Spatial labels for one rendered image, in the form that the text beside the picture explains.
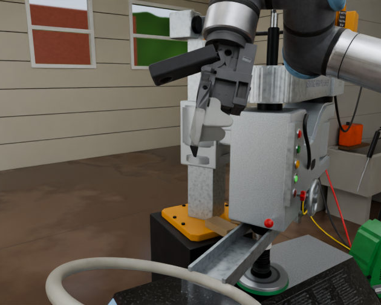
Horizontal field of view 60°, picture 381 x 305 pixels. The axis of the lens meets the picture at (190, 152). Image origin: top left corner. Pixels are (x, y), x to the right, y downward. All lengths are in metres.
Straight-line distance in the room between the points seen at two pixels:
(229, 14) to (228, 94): 0.13
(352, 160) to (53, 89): 5.46
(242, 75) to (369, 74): 0.23
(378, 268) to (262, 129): 2.06
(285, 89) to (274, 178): 0.30
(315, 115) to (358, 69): 0.98
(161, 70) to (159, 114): 7.58
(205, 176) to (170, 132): 6.26
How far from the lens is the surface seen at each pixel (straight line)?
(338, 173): 4.31
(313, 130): 1.56
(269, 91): 1.12
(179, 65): 0.56
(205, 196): 2.18
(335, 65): 0.67
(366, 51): 0.66
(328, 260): 1.75
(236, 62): 0.58
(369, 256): 2.98
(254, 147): 1.18
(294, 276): 1.58
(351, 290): 1.74
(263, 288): 1.38
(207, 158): 2.05
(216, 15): 0.58
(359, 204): 4.43
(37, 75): 7.09
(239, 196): 1.25
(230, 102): 0.54
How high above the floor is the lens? 1.70
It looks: 13 degrees down
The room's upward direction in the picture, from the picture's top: straight up
